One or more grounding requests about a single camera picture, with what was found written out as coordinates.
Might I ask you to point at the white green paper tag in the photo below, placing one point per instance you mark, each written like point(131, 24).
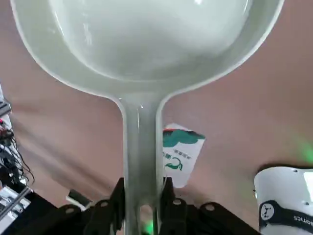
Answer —
point(181, 156)

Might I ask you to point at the pale green plastic dustpan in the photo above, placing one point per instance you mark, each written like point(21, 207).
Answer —
point(146, 49)

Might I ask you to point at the aluminium frame post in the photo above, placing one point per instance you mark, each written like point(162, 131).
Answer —
point(14, 199)

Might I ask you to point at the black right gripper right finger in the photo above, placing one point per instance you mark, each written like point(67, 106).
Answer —
point(181, 215)

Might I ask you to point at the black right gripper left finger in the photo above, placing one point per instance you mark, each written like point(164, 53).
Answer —
point(102, 215)

